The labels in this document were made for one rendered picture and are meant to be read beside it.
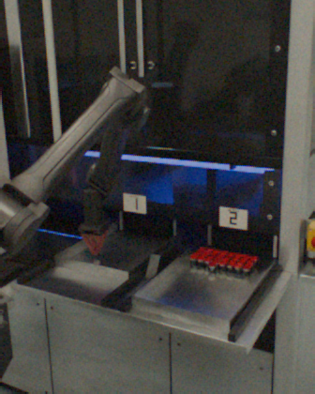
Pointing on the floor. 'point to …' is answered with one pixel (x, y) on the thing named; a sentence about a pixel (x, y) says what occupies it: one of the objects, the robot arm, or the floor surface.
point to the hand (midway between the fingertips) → (96, 250)
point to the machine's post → (294, 176)
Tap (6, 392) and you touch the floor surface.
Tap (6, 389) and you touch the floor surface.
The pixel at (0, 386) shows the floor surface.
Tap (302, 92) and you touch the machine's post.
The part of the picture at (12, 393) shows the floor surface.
